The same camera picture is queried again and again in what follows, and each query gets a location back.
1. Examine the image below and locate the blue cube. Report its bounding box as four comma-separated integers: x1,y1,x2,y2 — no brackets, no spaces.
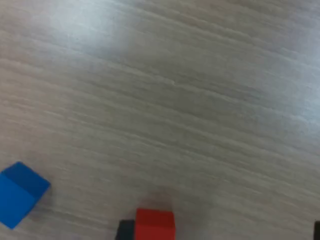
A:
0,161,52,230

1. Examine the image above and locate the red cube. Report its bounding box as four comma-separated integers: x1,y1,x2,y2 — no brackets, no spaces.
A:
134,208,176,240

